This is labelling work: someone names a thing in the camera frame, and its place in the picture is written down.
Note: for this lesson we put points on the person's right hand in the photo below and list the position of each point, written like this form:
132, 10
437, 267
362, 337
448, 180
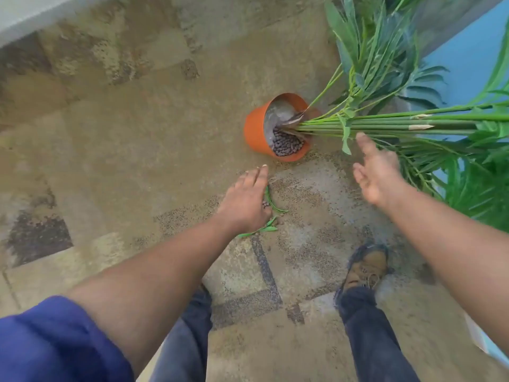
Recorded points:
379, 177

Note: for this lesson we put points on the person's left hand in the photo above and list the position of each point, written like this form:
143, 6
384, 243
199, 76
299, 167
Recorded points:
242, 204

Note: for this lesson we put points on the person's right thumb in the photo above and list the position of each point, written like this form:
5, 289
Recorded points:
360, 174

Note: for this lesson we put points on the person's left fingers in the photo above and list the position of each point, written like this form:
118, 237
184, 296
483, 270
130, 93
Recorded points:
252, 178

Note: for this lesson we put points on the person's left forearm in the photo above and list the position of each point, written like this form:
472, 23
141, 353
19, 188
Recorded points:
159, 282

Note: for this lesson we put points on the person's right forearm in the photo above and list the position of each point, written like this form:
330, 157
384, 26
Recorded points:
449, 250

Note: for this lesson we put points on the spilled brown pebbles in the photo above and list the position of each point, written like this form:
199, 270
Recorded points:
265, 204

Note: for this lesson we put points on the fallen green leaf sprig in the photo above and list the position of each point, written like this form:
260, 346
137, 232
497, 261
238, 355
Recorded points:
274, 206

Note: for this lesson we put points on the brown pebbles in pot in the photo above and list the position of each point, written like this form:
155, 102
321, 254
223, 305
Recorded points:
287, 145

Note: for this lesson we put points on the orange plant pot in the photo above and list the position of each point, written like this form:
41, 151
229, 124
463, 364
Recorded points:
254, 129

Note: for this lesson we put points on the green artificial plant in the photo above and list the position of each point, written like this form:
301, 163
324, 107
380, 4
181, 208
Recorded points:
397, 123

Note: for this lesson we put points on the brown lace-up shoe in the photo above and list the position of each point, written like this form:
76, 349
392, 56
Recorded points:
366, 268

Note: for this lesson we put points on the person's right jeans leg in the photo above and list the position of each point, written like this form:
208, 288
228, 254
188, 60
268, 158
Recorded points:
373, 338

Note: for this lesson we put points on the person's jeans leg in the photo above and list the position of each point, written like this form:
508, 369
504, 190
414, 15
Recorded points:
187, 346
373, 338

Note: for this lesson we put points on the person's left jeans leg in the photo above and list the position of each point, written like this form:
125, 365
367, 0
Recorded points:
187, 346

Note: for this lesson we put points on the blue shirt sleeve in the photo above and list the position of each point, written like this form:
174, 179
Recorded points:
55, 342

